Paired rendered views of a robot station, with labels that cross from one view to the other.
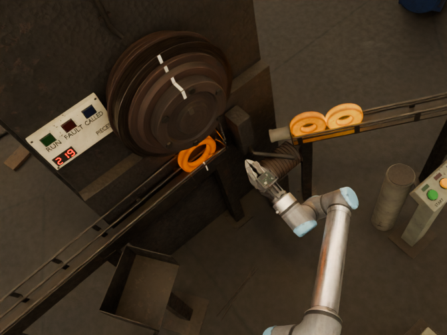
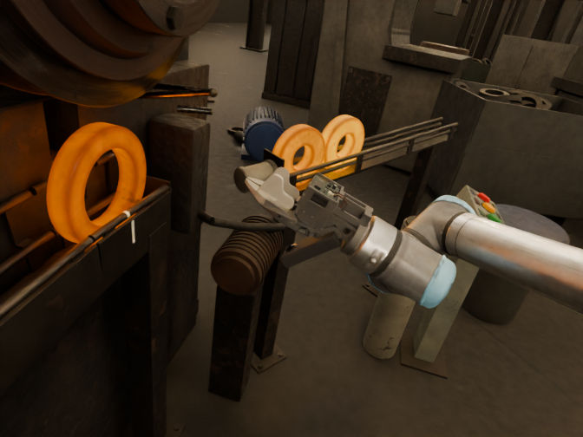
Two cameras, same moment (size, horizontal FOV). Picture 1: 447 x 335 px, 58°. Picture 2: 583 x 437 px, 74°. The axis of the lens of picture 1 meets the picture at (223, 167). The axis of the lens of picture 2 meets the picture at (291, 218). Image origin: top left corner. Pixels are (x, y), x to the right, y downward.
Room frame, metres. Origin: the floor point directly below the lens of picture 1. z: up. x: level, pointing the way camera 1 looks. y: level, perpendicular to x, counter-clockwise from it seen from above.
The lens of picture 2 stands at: (0.50, 0.37, 1.03)
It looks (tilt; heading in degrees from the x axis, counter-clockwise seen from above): 29 degrees down; 301
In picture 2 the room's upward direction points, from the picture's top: 10 degrees clockwise
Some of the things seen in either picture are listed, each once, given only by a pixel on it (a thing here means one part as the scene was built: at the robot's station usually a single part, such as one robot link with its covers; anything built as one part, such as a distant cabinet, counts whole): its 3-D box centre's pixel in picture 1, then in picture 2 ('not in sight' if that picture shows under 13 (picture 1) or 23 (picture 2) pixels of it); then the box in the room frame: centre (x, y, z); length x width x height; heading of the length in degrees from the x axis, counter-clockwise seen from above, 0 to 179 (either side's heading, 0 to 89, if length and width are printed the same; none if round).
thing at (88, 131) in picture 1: (74, 132); not in sight; (0.97, 0.44, 1.15); 0.26 x 0.02 x 0.18; 112
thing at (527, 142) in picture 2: not in sight; (507, 149); (0.71, -2.67, 0.39); 1.03 x 0.83 x 0.77; 37
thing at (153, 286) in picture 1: (164, 303); not in sight; (0.56, 0.46, 0.36); 0.26 x 0.20 x 0.72; 147
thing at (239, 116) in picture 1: (240, 130); (178, 174); (1.10, -0.13, 0.68); 0.11 x 0.08 x 0.24; 22
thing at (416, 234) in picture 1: (426, 213); (452, 286); (0.57, -0.82, 0.31); 0.24 x 0.16 x 0.62; 112
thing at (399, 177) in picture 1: (390, 200); (399, 291); (0.70, -0.72, 0.26); 0.12 x 0.12 x 0.52
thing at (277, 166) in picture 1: (283, 181); (241, 311); (0.99, -0.27, 0.27); 0.22 x 0.13 x 0.53; 112
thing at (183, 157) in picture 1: (197, 153); (103, 185); (1.01, 0.09, 0.75); 0.18 x 0.03 x 0.18; 113
